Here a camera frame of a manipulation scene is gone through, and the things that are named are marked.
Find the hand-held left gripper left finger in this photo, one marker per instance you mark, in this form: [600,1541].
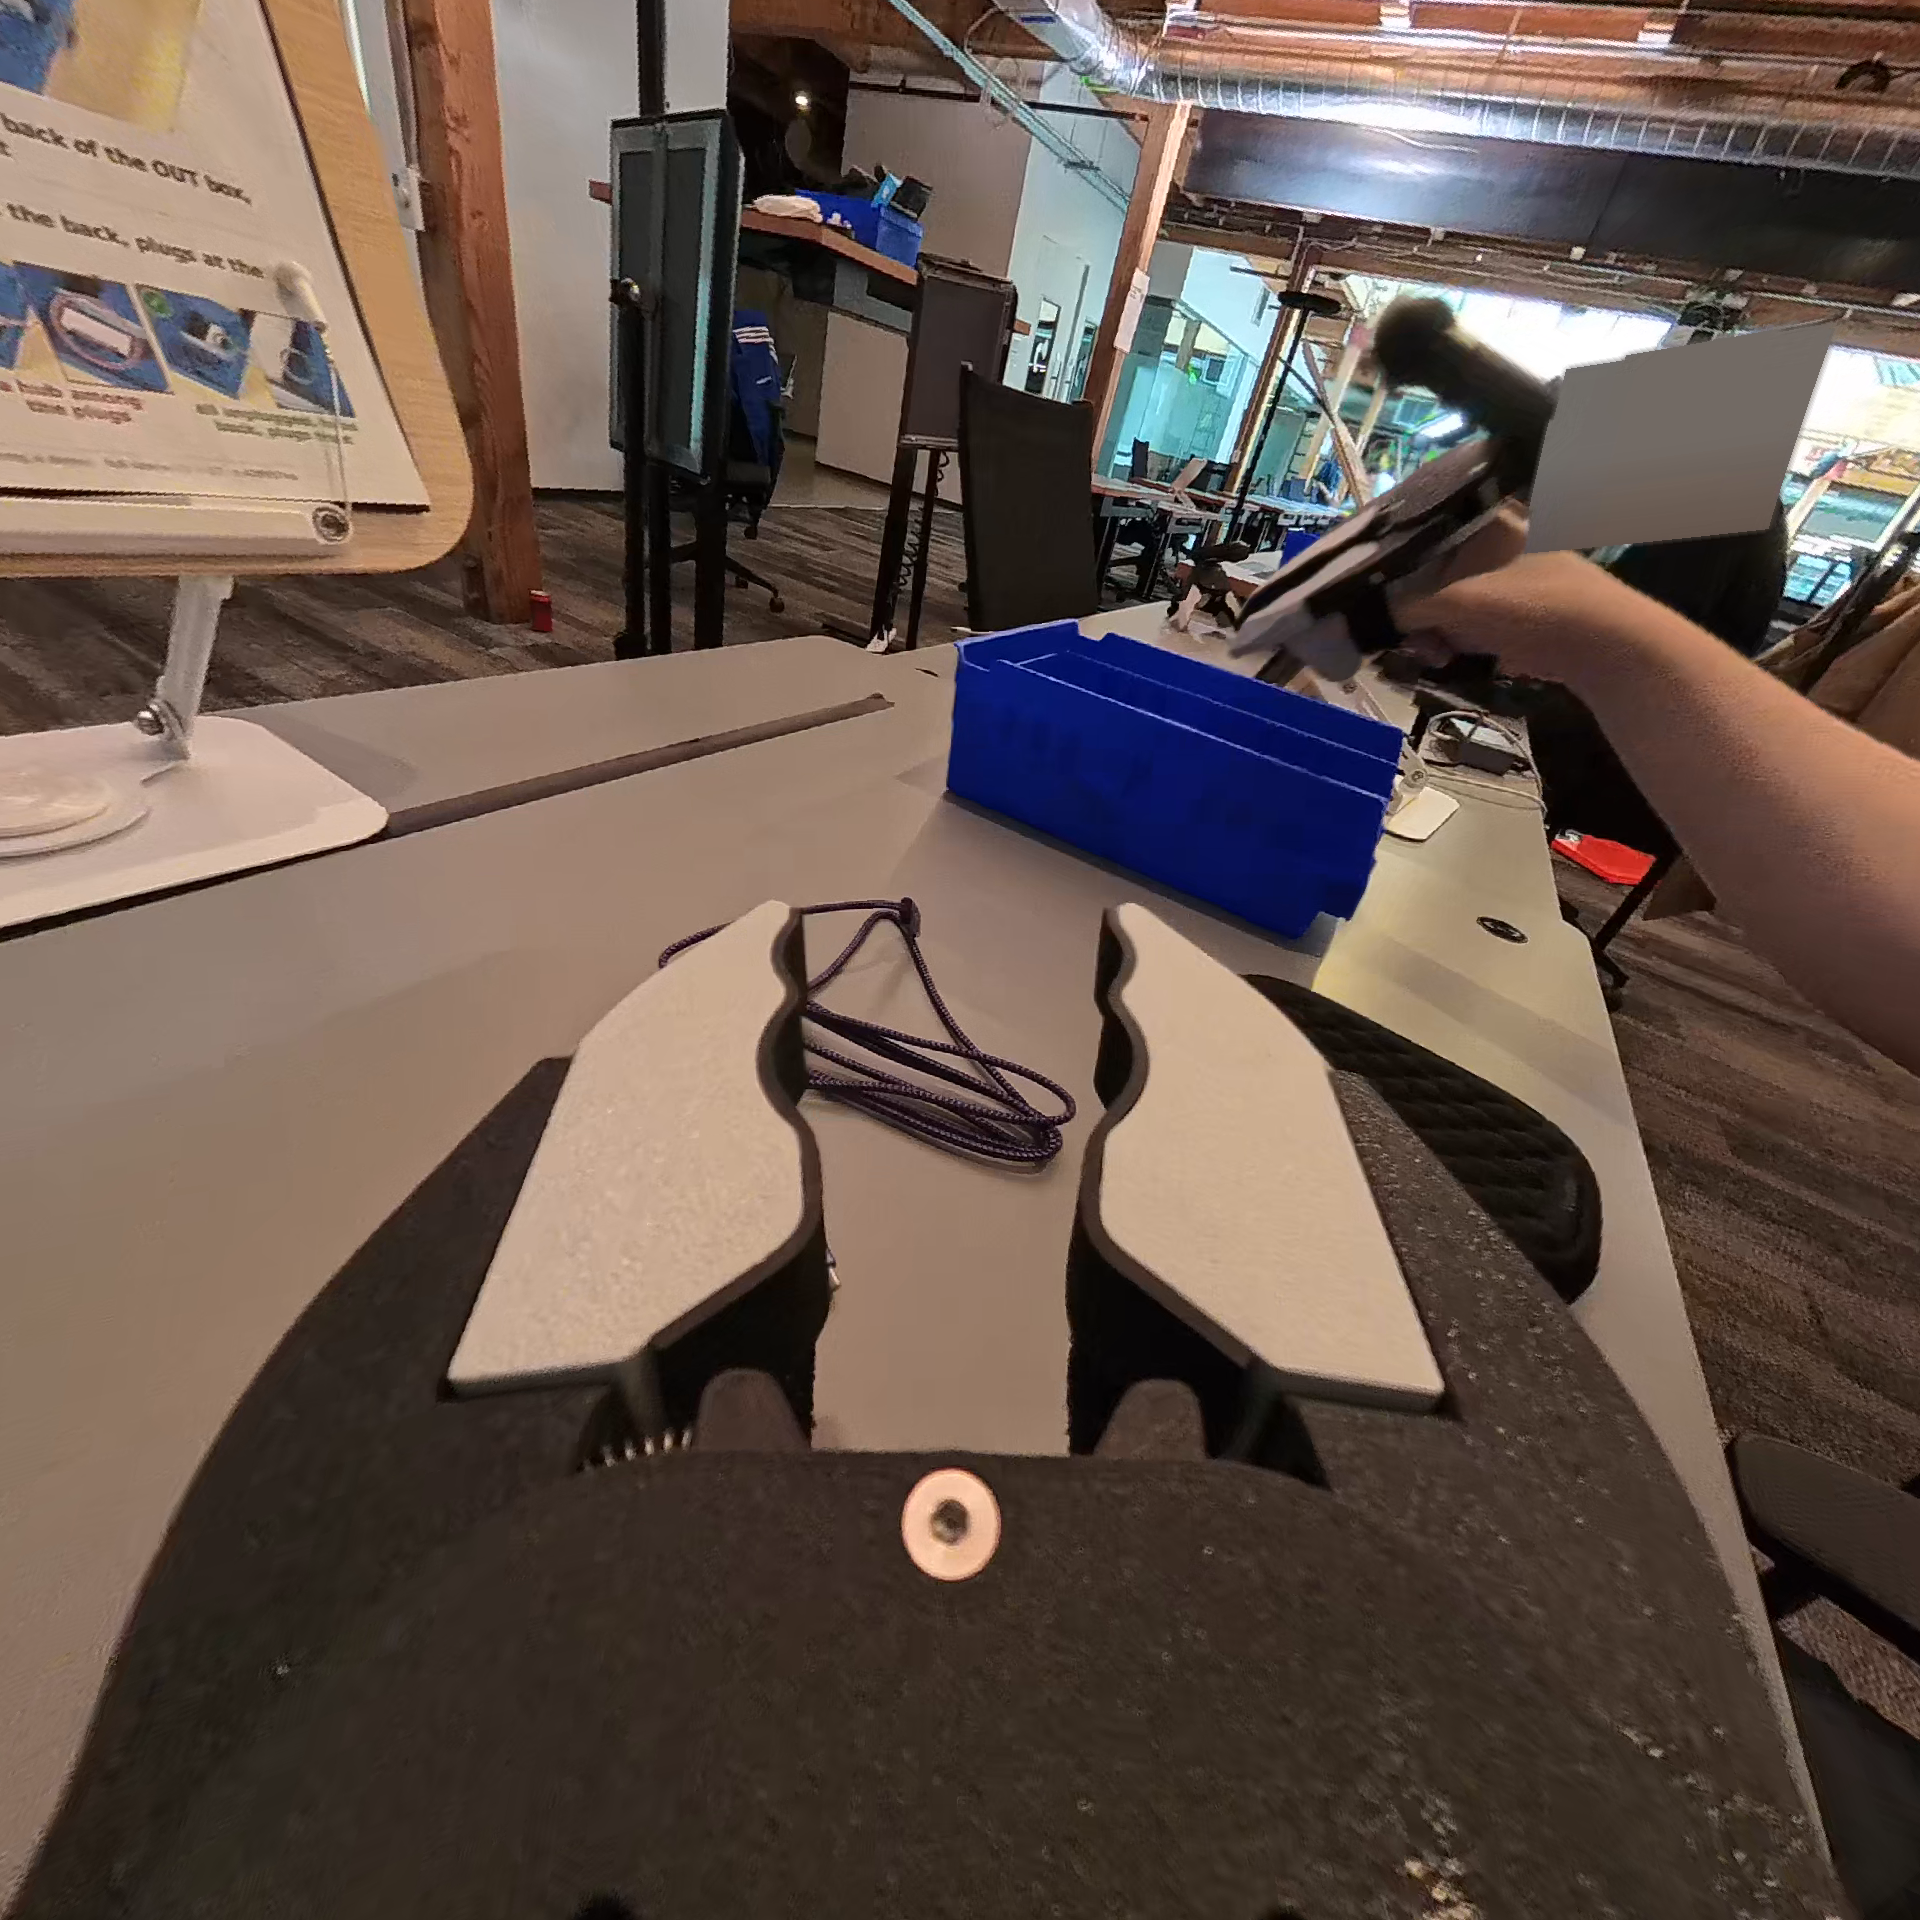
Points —
[644,1184]

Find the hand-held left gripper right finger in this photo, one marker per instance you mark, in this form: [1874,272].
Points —
[1260,1201]

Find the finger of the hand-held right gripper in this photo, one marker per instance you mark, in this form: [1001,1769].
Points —
[1298,593]

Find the blue plastic bin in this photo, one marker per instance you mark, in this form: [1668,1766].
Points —
[1170,810]

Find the person's right forearm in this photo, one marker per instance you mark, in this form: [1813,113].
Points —
[1724,751]

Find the grey desk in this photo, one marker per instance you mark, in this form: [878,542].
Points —
[299,1049]

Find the person's right hand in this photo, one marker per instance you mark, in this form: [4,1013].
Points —
[1464,623]

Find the black power adapter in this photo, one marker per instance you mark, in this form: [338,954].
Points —
[1477,744]

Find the black wrist rest pad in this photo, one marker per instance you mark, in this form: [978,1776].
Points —
[1499,1142]

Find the red plastic item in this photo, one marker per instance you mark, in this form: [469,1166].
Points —
[1604,855]

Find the black easel board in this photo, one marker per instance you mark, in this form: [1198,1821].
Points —
[961,346]

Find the white stand with wooden board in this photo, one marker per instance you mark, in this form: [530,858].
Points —
[224,810]

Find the office chair with blue jacket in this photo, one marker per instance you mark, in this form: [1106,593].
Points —
[757,406]

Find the black display stand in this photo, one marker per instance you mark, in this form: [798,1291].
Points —
[674,283]

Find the printed instruction sheet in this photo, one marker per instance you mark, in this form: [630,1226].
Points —
[149,224]

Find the wooden post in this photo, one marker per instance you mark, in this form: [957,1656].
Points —
[473,301]

